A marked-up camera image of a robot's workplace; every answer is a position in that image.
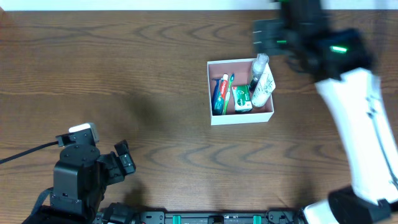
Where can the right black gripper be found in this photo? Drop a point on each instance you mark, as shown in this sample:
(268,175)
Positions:
(267,37)

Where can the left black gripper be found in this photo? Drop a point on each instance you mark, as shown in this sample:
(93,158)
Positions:
(119,163)

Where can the clear pump soap bottle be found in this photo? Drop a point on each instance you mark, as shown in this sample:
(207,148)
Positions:
(257,69)

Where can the white botanical lotion tube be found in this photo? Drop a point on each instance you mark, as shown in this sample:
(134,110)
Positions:
(264,88)

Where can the green soap bar package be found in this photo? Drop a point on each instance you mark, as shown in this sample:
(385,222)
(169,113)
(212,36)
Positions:
(242,99)

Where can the green white toothbrush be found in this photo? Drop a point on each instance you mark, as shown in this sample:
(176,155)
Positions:
(228,94)

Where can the blue disposable razor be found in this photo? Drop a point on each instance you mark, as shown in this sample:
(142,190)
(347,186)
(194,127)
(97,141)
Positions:
(215,92)

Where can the red green toothpaste tube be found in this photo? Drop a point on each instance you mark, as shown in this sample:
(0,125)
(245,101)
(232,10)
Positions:
(219,100)

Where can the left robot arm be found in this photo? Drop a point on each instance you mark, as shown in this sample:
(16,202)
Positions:
(80,179)

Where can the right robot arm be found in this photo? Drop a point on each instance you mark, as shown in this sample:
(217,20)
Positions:
(341,67)

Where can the white cardboard box pink interior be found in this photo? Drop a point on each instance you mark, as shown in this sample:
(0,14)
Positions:
(241,68)

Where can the black mounting rail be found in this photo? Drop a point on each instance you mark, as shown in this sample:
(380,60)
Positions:
(268,217)

